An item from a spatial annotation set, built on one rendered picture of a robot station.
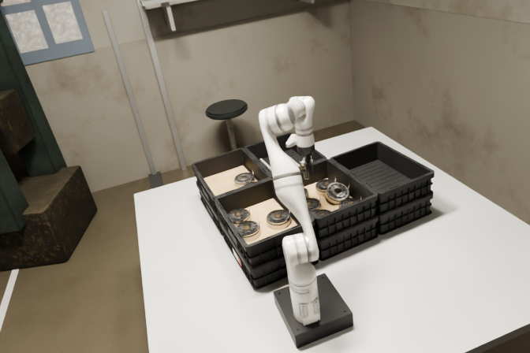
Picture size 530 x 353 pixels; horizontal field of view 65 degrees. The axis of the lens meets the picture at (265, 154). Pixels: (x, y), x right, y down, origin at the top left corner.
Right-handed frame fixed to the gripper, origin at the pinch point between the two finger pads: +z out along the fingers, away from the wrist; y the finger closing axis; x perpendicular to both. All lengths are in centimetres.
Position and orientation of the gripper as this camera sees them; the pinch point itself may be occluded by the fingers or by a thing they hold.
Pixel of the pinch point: (308, 172)
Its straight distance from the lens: 180.3
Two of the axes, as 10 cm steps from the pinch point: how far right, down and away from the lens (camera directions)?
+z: 1.3, 8.8, 4.6
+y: 3.4, -4.8, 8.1
